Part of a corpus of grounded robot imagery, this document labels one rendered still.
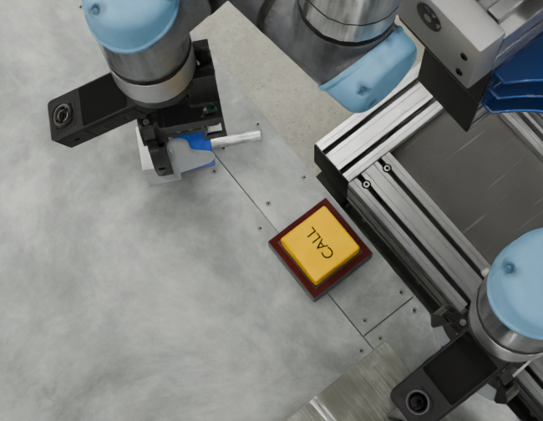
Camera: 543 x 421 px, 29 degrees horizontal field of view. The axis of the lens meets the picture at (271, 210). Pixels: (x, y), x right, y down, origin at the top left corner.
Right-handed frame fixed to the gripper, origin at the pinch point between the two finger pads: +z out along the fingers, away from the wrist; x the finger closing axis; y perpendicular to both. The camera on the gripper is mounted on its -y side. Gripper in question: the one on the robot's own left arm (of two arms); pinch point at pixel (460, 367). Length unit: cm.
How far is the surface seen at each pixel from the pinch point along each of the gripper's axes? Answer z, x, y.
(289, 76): 85, 65, 28
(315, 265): 1.0, 17.3, -4.7
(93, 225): 4.7, 36.6, -20.3
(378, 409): -4.4, 1.6, -9.6
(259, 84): 85, 68, 22
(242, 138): 1.4, 33.3, -2.0
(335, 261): 1.0, 16.3, -2.8
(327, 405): -4.4, 5.0, -13.2
